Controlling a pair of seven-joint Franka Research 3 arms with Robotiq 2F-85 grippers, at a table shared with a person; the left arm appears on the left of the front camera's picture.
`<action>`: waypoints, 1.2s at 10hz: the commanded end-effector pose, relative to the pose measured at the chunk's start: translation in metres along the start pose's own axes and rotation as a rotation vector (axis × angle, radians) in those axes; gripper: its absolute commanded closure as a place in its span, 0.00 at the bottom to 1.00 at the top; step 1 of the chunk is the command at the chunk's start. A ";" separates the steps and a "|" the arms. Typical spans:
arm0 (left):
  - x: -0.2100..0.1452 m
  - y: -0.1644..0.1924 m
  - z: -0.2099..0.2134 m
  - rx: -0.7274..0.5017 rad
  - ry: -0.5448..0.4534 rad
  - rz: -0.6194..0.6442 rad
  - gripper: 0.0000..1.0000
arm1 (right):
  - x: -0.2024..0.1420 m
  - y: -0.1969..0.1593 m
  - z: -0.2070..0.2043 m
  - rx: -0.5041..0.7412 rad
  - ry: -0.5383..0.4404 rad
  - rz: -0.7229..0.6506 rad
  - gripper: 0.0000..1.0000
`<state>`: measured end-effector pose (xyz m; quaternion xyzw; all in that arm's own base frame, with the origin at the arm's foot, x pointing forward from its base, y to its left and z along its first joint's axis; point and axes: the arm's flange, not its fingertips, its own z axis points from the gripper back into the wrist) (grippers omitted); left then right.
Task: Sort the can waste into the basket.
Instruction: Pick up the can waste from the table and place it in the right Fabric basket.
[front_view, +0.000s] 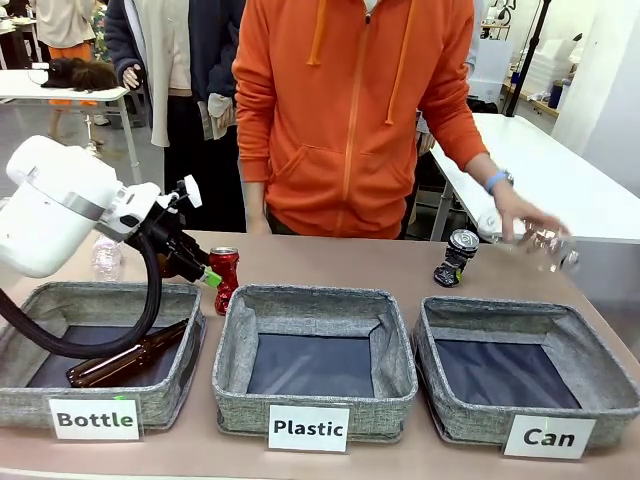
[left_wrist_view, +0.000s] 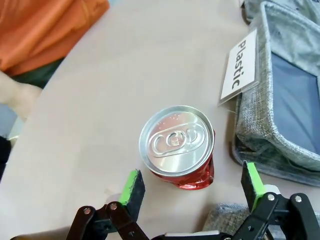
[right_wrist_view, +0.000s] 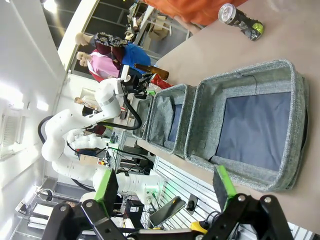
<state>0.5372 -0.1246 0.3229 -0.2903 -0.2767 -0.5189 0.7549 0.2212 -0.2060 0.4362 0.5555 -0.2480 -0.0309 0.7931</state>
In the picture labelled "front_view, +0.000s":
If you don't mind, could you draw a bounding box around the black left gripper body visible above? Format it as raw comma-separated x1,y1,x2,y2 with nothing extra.
130,192,212,285

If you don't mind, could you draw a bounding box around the person's left forearm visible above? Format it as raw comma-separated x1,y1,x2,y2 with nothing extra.
463,151,507,187

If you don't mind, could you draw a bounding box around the person's right forearm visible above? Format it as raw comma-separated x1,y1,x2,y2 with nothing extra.
243,179,272,236

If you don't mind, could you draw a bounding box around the crushed red can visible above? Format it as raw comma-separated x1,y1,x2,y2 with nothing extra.
208,246,242,317

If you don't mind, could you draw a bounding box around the grey basket labelled Bottle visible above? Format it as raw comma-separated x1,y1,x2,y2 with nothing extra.
0,281,207,430

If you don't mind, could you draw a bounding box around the grey basket labelled Plastic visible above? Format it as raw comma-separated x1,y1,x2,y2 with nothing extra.
211,284,419,445

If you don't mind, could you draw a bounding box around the crushed black can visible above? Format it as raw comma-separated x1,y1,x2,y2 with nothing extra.
432,228,481,288

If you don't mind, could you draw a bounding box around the white Can label card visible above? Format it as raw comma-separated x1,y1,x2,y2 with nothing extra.
502,414,598,461

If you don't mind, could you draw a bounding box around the grey basket labelled Can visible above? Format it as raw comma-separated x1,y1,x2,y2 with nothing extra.
412,295,640,449

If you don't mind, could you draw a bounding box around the bystander's hand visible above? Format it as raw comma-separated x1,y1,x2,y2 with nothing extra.
121,62,145,92

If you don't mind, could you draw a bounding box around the person's left hand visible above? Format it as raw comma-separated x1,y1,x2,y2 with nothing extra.
492,184,572,251

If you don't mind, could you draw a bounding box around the clear pinkish plastic bottle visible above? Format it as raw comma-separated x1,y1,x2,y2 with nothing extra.
91,231,124,284

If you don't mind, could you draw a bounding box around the brown glass bottle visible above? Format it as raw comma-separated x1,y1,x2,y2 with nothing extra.
65,318,191,389

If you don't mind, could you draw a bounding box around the white Plastic label card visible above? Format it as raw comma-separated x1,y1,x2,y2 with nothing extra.
267,404,351,454

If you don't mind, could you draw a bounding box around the white Bottle label card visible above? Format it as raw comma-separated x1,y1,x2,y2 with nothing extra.
47,397,142,442

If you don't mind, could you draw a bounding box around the black furry wig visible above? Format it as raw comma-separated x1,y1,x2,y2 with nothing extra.
39,56,120,95

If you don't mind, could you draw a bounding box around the person in orange hoodie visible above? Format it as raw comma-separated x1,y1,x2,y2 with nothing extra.
232,0,490,240

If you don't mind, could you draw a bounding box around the small white table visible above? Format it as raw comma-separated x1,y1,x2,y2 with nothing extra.
0,68,144,185

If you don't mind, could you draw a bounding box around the bystander in orange trousers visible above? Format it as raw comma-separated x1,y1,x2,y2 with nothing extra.
35,0,100,127

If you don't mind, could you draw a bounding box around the blue wristband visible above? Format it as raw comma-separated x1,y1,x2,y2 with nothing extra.
482,168,516,196

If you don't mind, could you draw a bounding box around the large white table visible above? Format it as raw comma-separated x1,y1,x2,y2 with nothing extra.
428,111,640,242

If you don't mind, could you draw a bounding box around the black tripod stand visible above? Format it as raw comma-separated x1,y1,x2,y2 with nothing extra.
503,0,547,119

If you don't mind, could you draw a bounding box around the dark blue cup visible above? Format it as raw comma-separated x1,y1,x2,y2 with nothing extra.
547,78,567,110

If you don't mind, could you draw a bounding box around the stack of white boxes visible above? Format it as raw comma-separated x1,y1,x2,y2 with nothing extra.
528,38,587,87

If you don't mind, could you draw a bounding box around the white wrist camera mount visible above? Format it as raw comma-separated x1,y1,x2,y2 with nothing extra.
169,174,204,209

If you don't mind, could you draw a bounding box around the thick black cable hose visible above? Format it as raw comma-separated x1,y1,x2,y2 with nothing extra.
0,234,164,360

